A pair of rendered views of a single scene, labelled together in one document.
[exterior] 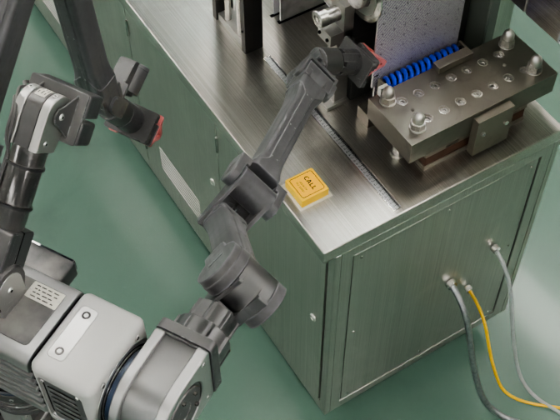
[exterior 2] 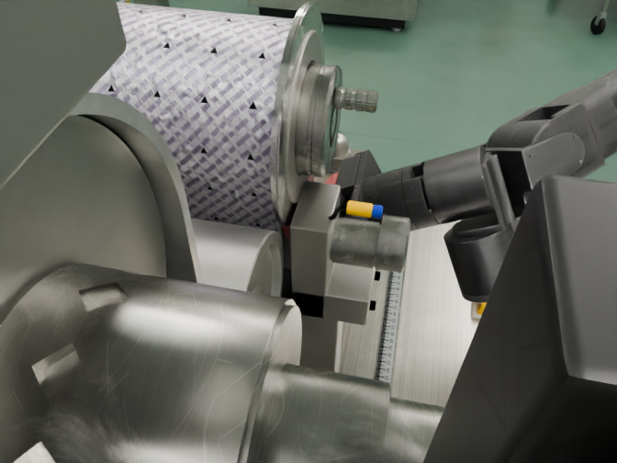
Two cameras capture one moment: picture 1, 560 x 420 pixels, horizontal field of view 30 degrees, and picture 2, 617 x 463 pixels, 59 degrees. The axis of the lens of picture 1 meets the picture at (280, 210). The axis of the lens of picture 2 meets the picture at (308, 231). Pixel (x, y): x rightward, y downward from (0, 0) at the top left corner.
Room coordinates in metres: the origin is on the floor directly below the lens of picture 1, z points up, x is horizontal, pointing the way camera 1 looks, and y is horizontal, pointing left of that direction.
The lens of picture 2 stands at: (1.88, 0.05, 1.47)
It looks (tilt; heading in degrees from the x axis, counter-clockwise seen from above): 46 degrees down; 224
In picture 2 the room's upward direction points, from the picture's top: straight up
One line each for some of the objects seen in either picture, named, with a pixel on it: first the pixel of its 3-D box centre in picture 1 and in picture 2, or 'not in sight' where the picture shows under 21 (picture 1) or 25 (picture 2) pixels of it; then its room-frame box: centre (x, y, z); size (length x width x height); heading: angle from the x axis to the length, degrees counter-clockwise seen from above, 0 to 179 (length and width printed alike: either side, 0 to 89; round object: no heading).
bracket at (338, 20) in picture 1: (333, 53); (334, 332); (1.67, -0.12, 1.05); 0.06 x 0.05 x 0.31; 122
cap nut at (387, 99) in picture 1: (388, 94); not in sight; (1.54, -0.23, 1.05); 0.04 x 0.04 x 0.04
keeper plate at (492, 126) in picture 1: (491, 129); not in sight; (1.52, -0.47, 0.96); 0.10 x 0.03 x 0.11; 122
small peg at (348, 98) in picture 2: not in sight; (355, 99); (1.64, -0.14, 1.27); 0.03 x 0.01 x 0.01; 122
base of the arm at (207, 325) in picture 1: (202, 337); not in sight; (0.72, 0.11, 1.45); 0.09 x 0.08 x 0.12; 61
